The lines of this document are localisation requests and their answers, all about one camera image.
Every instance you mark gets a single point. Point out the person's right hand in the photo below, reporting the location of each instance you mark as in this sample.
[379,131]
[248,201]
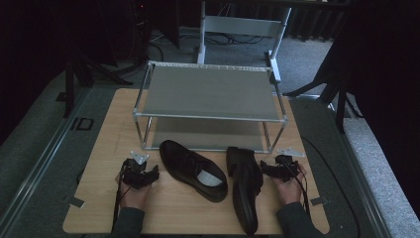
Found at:
[290,193]

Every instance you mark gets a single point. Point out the metal floor rail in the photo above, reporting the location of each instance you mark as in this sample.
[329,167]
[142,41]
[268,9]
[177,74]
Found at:
[39,165]
[360,172]

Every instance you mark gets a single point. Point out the black leather shoe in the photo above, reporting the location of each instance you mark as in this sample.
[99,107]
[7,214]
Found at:
[185,162]
[246,185]

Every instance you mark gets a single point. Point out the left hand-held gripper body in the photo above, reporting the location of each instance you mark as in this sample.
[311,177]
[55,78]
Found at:
[133,172]

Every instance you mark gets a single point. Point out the white metal stand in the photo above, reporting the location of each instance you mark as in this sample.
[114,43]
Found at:
[242,26]

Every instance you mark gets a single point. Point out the grey tape piece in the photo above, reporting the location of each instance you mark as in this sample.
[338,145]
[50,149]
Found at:
[73,201]
[319,201]

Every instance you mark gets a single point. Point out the black tripod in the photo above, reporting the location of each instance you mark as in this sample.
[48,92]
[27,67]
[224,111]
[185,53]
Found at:
[336,95]
[74,79]

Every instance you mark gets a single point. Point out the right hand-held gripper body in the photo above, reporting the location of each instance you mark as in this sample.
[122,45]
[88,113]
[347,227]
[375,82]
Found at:
[287,163]

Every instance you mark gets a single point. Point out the metal shoe rack grey shelves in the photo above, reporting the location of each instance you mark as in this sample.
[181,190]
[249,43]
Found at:
[211,92]

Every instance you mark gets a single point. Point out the person's left hand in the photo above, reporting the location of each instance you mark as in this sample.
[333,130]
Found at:
[133,198]

